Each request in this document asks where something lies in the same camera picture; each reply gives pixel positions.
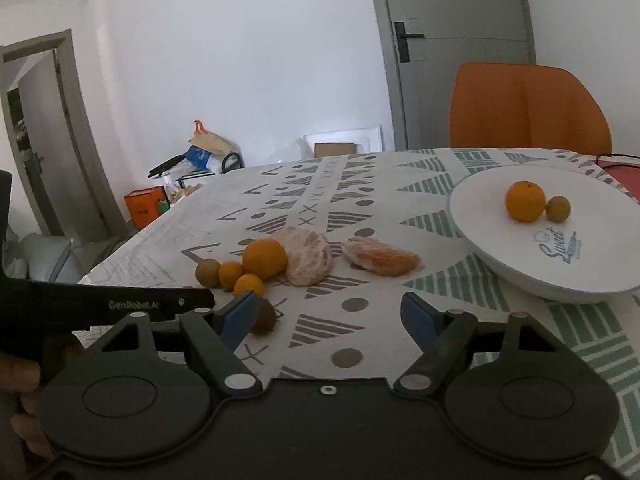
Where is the grey door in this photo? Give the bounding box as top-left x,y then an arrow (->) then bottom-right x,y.
367,0 -> 536,152

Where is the dark flat object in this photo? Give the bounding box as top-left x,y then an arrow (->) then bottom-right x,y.
147,155 -> 188,179

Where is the person's left hand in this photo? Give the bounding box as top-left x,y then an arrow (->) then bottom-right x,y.
0,349 -> 55,461

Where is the large orange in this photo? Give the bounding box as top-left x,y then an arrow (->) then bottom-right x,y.
243,238 -> 289,279

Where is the paper bag with orange handle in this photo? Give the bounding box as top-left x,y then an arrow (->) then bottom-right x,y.
187,120 -> 236,156

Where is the white plate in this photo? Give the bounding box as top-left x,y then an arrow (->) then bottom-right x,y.
446,164 -> 640,305

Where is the grey door frame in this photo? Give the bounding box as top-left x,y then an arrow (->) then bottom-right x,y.
0,30 -> 126,241

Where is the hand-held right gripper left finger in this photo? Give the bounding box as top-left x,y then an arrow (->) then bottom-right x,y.
87,291 -> 264,393

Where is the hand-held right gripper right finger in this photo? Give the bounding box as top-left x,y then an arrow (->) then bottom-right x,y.
392,291 -> 581,395

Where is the orange box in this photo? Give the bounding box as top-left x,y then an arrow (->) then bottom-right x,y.
124,186 -> 167,229

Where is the peeled whole orange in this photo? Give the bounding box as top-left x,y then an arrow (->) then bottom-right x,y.
271,226 -> 334,287

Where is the small green-brown round fruit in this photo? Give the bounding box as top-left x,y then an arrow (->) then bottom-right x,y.
195,259 -> 222,288

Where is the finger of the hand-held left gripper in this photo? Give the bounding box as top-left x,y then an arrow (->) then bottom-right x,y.
172,287 -> 216,318

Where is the patterned tablecloth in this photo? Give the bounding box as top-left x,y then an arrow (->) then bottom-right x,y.
77,147 -> 640,480

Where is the peeled orange half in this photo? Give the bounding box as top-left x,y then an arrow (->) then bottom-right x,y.
341,236 -> 422,277

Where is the red mat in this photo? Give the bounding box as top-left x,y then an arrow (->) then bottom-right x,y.
597,155 -> 640,201

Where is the black door handle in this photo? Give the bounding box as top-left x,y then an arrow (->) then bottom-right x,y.
394,21 -> 425,63

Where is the cardboard box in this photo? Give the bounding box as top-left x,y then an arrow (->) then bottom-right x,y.
314,142 -> 358,157

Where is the medium orange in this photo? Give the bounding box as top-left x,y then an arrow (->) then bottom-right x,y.
505,180 -> 546,223

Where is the blue and white bag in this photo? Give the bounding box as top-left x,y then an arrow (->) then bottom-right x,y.
184,145 -> 221,171

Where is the grey cushion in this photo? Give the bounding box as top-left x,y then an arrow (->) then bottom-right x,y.
15,232 -> 121,283

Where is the small dark brown round fruit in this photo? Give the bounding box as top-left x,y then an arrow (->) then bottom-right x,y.
250,297 -> 278,336

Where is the orange chair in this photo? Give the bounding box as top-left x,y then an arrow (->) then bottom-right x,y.
448,62 -> 613,156

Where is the small orange kumquat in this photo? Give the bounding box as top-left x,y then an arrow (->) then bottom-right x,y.
233,274 -> 266,298
218,261 -> 244,290

